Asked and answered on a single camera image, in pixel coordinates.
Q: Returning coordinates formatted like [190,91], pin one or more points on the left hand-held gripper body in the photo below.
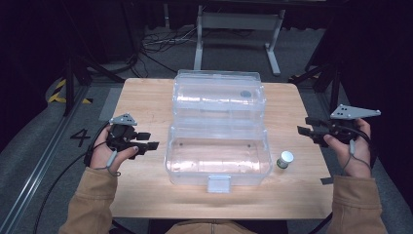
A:
[120,135]

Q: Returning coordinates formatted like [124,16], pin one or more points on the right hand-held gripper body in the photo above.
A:
[342,128]

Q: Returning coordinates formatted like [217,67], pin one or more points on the small white bottle green label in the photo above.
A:
[285,159]

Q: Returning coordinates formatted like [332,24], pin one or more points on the clear plastic storage box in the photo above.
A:
[217,152]

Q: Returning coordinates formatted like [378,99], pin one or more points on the person's left hand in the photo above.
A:
[100,157]

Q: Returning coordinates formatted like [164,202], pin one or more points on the person's right hand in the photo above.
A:
[355,159]

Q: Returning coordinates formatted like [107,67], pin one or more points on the black tripod stand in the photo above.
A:
[334,84]
[69,84]

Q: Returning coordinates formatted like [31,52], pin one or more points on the black tape piece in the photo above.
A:
[326,180]

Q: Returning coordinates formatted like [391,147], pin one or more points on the yellow black hazard tape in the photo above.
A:
[60,94]

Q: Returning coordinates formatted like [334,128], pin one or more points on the person's tan jacket torso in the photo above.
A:
[211,228]

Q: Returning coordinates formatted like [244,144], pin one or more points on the grey metal desk frame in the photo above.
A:
[238,21]

